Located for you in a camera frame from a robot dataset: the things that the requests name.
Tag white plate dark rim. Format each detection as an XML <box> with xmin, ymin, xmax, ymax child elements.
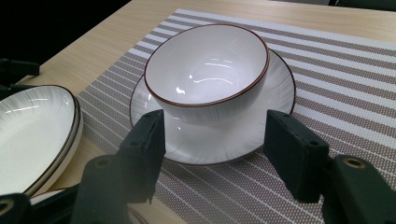
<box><xmin>129</xmin><ymin>48</ymin><xmax>297</xmax><ymax>166</ymax></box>
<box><xmin>0</xmin><ymin>84</ymin><xmax>79</xmax><ymax>196</ymax></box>
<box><xmin>22</xmin><ymin>92</ymin><xmax>85</xmax><ymax>199</ymax></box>

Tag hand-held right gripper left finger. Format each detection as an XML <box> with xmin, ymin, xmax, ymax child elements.
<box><xmin>118</xmin><ymin>109</ymin><xmax>166</xmax><ymax>204</ymax></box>

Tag grey striped placemat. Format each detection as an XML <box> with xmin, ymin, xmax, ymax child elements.
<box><xmin>76</xmin><ymin>8</ymin><xmax>396</xmax><ymax>224</ymax></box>

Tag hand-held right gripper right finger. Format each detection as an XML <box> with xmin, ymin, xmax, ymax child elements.
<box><xmin>262</xmin><ymin>109</ymin><xmax>331</xmax><ymax>203</ymax></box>

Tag white bowl brown rim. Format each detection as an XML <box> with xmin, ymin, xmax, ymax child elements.
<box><xmin>143</xmin><ymin>22</ymin><xmax>270</xmax><ymax>127</ymax></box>

